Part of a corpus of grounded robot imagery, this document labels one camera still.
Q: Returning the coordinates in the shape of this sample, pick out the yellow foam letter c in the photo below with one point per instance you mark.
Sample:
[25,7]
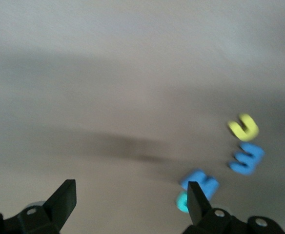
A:
[242,134]

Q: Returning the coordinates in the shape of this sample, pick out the blue three-pronged foam letter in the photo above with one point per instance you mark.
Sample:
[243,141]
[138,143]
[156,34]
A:
[253,158]

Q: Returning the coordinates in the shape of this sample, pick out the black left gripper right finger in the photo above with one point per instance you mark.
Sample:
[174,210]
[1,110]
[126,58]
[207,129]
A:
[197,204]

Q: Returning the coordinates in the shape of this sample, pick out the blue foam letter M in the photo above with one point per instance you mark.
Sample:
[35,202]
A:
[208,186]

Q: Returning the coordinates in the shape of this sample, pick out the brown table mat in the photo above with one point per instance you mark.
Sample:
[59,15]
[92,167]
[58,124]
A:
[108,73]

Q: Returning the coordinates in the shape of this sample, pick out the teal foam letter R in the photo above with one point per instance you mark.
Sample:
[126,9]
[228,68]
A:
[181,201]

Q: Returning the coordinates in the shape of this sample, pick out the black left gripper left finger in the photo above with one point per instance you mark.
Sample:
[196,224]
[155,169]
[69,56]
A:
[64,202]

